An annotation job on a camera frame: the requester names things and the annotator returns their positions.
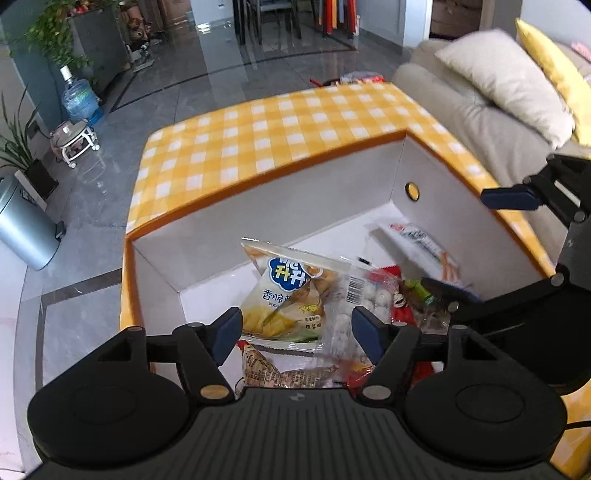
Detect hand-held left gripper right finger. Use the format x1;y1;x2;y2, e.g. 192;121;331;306
352;307;511;402

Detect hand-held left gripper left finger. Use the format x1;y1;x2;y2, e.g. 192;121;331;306
90;308;243;403

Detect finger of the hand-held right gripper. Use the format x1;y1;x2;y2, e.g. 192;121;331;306
480;154;591;227
420;274;570;330

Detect clear packet of white balls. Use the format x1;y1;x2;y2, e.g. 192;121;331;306
318;265;402;370

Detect red snack bag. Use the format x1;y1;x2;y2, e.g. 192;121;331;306
344;265;446;400

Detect orange patterned snack packet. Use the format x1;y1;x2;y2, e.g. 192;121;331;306
238;339;340;400

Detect clear packet of green candies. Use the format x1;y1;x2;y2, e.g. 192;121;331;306
402;277;451;333

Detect yellow potato chip bag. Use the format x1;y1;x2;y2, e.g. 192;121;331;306
240;237;352;354

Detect white packet with orange sticks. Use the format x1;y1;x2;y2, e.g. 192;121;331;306
365;222;462;284

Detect grey sofa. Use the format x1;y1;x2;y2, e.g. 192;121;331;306
392;39;591;222

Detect beige pillow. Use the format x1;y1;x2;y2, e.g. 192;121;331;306
434;30;575;148

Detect yellow pillow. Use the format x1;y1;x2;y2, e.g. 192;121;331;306
515;18;591;146

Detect small red packet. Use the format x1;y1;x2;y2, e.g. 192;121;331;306
342;71;385;86

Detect silver pedal trash bin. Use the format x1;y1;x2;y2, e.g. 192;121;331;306
0;174;66;271

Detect small white wheeled stool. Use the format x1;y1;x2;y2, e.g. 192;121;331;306
50;119;101;169

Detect stacked red and orange stools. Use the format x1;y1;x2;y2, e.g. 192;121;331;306
318;0;361;35

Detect potted long-leaf plant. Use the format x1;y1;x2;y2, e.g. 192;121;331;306
0;88;60;199

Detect blue water jug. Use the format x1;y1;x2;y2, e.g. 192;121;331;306
60;65;102;125

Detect black dining chair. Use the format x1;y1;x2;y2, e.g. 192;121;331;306
233;0;303;44

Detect grey tall cabinet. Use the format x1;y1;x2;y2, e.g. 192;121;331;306
69;4;130;93

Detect trailing green plant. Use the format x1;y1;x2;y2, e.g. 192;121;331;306
9;0;121;70

